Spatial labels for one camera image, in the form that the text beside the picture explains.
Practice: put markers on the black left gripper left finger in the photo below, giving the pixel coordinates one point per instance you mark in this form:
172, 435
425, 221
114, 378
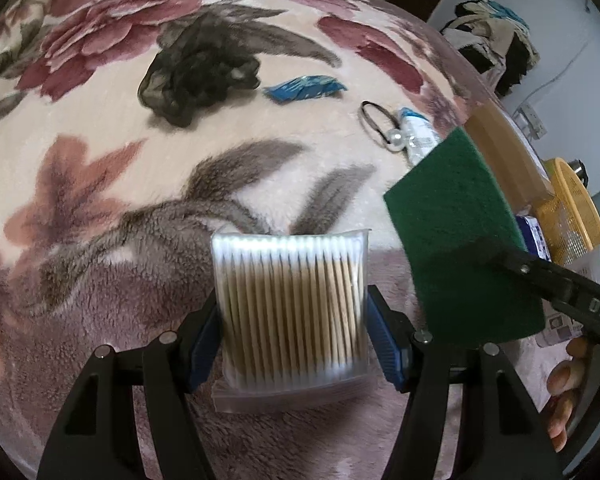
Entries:
95, 436

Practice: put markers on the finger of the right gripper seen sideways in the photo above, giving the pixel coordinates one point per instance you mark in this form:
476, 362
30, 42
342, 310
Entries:
543, 279

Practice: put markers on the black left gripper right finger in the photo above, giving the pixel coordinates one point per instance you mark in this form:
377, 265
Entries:
499, 430

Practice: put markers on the green scouring pad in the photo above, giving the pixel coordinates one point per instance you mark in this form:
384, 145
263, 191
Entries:
452, 220

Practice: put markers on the white tissue packet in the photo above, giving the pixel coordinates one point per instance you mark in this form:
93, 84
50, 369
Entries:
419, 135

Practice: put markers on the cotton swabs clear pack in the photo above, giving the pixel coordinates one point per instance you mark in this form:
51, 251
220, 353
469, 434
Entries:
293, 310

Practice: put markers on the black sheer scrunchie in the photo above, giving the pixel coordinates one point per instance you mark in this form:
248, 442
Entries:
199, 70

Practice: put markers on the right hand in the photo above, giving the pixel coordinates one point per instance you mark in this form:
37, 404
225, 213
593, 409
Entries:
562, 385

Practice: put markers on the blue white tissue pack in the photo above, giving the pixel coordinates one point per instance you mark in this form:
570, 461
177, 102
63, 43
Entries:
533, 236

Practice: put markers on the yellow plastic basket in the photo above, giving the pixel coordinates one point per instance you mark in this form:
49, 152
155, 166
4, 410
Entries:
569, 220

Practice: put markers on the brown cardboard box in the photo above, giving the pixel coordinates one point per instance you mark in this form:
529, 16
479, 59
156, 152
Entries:
518, 171

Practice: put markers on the pile of clothes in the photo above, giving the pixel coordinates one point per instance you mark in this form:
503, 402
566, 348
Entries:
495, 40

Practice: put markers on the blue small sachet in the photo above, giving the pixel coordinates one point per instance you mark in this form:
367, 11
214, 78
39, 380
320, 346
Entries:
304, 88

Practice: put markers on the floral plush blanket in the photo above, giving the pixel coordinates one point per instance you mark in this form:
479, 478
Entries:
106, 210

